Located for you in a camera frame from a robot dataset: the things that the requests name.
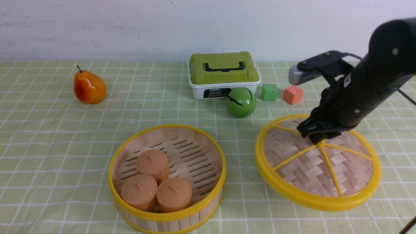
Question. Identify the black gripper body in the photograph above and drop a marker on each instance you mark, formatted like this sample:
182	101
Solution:
335	113

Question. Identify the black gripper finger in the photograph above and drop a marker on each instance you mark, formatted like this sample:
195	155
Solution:
308	127

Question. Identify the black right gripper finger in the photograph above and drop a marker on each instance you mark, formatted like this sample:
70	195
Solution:
318	135

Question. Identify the yellow woven bamboo steamer lid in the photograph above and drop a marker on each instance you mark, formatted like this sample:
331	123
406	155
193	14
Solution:
333	175

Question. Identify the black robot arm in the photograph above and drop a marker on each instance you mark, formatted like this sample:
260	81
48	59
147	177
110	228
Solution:
355	91

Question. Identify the yellow bamboo steamer basket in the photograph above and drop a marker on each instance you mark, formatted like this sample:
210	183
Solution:
193	155

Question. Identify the pink foam cube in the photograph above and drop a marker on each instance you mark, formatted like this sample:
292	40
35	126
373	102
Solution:
293	94

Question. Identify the green foam cube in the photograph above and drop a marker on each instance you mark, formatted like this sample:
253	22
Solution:
269	92

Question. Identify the green toy round fruit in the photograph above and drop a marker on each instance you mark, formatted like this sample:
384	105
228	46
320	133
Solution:
241	102

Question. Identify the green lidded white storage box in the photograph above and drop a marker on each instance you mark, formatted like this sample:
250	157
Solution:
213	76

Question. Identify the tan toy bun front right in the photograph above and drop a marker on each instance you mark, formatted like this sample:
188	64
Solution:
174	194

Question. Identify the tan toy bun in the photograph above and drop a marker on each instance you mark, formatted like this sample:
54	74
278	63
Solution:
139	191
153	163
174	194

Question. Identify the tan toy bun back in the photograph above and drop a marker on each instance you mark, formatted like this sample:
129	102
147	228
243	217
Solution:
153	163

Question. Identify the tan toy bun front left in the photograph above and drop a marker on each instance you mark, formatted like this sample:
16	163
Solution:
139	191

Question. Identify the orange toy pear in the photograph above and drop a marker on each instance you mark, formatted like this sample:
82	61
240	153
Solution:
88	87

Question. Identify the green checkered tablecloth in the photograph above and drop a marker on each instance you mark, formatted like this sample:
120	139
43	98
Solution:
55	152

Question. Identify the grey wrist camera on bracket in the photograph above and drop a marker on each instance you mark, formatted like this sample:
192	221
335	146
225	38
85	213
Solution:
329	65

